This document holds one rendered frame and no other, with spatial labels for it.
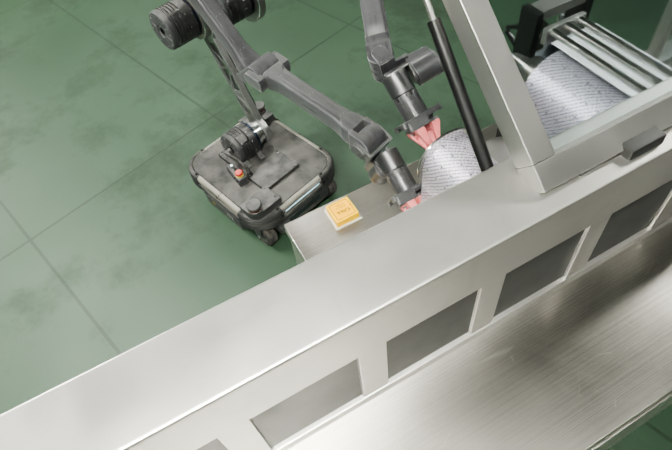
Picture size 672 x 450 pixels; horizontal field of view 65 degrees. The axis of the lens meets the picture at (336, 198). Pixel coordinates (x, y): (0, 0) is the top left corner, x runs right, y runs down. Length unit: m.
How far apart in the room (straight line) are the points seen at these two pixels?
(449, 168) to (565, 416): 0.54
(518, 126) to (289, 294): 0.28
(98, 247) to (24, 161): 0.91
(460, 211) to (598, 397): 0.29
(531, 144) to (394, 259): 0.18
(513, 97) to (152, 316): 2.19
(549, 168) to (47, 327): 2.48
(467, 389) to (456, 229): 0.23
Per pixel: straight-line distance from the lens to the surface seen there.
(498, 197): 0.56
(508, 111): 0.55
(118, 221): 2.96
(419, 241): 0.52
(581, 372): 0.72
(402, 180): 1.23
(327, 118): 1.30
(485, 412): 0.68
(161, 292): 2.61
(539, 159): 0.56
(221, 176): 2.60
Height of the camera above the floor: 2.08
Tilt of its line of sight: 51 degrees down
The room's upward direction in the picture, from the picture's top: 9 degrees counter-clockwise
